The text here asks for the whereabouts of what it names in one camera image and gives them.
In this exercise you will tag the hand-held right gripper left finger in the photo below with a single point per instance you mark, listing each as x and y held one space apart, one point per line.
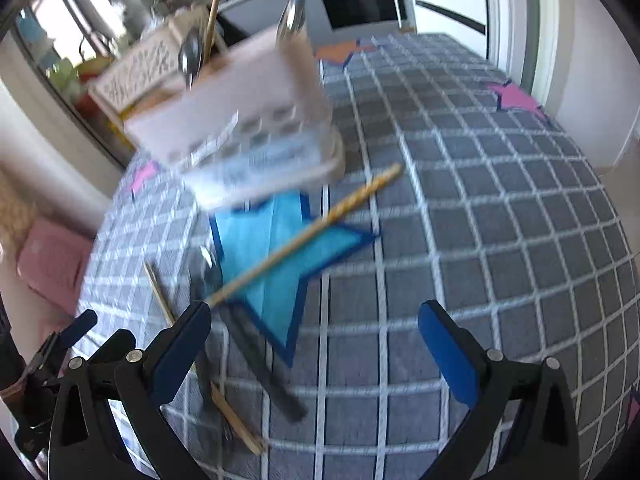
172 365

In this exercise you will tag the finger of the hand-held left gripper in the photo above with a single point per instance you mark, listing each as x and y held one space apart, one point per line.
82 324
117 347

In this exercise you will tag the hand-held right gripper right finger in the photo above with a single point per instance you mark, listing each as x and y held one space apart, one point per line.
445 355

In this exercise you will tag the light wooden chopstick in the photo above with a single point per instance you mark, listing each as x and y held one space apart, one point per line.
160 295

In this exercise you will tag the yellow patterned chopstick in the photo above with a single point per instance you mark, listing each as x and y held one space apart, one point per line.
320 222

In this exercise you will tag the pale pink utensil holder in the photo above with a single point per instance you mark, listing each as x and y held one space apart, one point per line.
240 100

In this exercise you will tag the silver metal spoon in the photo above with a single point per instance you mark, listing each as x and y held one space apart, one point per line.
190 57

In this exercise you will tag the pink cushion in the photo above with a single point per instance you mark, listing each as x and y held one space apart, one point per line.
52 260

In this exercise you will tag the beige fuzzy cushion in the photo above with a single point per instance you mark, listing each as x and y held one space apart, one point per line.
15 215

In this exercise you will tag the grey checked tablecloth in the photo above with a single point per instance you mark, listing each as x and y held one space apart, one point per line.
475 210

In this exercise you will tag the beige perforated plastic trolley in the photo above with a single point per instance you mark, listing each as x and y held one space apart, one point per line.
135 75

